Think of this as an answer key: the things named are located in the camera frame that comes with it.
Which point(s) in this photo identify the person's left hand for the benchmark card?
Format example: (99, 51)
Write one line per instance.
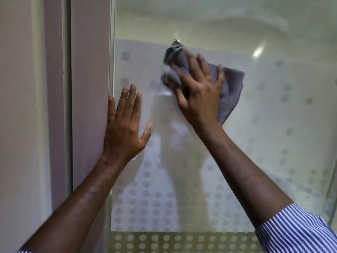
(123, 136)

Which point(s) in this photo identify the person's left forearm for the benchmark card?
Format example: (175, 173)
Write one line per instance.
(79, 205)

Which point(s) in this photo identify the grey vertical frame strip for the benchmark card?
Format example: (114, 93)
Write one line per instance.
(67, 89)

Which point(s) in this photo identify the person's right hand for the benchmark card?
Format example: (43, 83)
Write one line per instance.
(202, 102)

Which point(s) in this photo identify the person's left middle finger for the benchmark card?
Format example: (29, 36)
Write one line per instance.
(131, 100)

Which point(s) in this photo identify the grey microfibre cleaning cloth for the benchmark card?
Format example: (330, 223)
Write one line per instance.
(231, 89)

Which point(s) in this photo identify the person's right forearm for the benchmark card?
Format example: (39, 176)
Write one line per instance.
(244, 176)

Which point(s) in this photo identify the person's left little finger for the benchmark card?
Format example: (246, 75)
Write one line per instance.
(111, 109)

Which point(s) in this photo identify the blue white striped shirt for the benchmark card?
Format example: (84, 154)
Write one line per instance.
(294, 231)

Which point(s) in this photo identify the person's right little finger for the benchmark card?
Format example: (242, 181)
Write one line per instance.
(221, 75)

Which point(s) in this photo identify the dotted frosted glass panel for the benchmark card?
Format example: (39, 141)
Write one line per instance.
(276, 115)

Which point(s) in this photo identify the person's right thumb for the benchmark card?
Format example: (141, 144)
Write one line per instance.
(181, 98)

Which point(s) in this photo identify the person's right middle finger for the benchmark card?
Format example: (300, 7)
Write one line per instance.
(194, 65)

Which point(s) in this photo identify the person's left thumb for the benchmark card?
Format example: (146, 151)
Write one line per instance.
(146, 132)

